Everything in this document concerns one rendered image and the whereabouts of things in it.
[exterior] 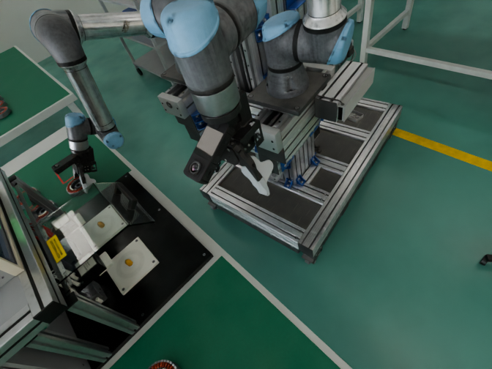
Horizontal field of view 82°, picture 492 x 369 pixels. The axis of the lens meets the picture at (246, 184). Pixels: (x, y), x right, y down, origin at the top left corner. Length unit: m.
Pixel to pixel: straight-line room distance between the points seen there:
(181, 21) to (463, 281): 1.74
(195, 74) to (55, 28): 0.80
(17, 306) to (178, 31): 0.65
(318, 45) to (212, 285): 0.78
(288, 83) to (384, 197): 1.22
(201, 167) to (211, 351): 0.59
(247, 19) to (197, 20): 0.11
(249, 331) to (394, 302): 0.99
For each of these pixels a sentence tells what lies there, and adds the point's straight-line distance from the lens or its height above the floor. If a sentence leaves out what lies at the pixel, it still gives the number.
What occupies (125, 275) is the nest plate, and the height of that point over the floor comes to 0.78.
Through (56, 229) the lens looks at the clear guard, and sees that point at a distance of 0.94.
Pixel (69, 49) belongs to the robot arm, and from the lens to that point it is 1.16.
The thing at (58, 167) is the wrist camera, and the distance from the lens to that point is 1.46.
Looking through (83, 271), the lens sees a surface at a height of 0.92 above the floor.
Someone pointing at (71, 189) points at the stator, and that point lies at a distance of 1.53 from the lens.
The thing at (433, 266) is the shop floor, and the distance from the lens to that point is 1.85.
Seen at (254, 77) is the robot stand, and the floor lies 1.00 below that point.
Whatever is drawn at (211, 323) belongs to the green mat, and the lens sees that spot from 0.94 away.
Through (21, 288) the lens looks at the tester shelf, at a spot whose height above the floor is 1.11.
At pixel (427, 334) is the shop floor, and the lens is 1.72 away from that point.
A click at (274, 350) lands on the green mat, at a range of 0.89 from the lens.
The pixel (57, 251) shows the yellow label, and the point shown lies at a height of 1.07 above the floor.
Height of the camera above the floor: 1.62
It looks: 50 degrees down
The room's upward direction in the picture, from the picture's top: 20 degrees counter-clockwise
